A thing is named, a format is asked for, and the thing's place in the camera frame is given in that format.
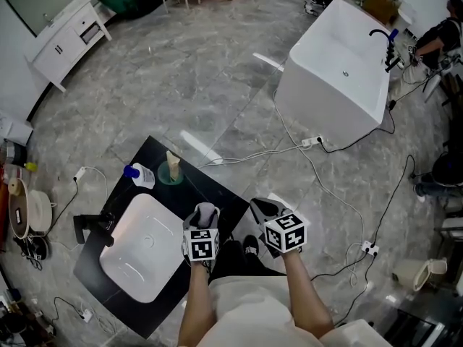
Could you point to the black bathtub faucet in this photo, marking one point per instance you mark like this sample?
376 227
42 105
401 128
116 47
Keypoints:
390 54

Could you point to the round white tub beige rim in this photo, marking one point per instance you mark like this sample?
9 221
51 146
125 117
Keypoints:
36 212

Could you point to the small cardboard box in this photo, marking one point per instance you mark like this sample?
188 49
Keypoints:
380 7

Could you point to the black sink faucet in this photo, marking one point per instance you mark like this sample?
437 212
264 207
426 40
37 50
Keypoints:
90 222

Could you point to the beige paper roll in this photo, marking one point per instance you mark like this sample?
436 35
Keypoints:
14 186

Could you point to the black white-marked shoe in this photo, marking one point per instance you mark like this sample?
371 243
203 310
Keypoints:
250 244

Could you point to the person's black trousers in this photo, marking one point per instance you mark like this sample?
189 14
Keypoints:
235 262

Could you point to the person's left forearm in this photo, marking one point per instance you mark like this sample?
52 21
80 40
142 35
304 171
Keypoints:
197 302

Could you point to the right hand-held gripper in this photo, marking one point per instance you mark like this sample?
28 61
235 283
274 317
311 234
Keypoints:
285 233

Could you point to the yellow-green bottle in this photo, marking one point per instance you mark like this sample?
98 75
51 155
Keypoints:
30 166

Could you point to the white spray bottle blue cap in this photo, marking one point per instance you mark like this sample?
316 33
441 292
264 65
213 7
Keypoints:
144 177

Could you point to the person's right forearm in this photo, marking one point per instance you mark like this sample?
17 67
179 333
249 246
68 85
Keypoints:
307 295

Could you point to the white power strip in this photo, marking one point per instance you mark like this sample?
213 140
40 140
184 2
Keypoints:
87 315
311 141
79 173
370 248

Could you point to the blue shower head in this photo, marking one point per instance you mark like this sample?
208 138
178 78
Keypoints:
393 33

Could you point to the person's white shirt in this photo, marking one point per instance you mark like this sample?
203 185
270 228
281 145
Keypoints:
253 313

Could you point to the dark vanity cabinet black top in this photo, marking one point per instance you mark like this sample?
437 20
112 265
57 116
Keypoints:
202 193

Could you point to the white rectangular sink basin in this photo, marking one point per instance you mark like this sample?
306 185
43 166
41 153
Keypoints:
144 248

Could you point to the green cup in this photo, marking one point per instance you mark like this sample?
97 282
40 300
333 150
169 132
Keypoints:
162 177

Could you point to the beige pedal bin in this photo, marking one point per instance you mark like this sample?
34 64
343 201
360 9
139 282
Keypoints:
408 275

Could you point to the white square bathtub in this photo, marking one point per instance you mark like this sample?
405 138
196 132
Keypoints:
325 96

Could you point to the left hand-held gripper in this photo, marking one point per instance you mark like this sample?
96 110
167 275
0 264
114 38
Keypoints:
200 246

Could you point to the beige tube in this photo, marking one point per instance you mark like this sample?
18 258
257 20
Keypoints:
173 166

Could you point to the white vanity cabinet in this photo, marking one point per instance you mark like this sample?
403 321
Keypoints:
61 45

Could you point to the white water dispenser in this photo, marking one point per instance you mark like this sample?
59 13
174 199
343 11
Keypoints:
14 128

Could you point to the grey soap bar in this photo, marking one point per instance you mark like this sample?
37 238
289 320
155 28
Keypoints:
206 213

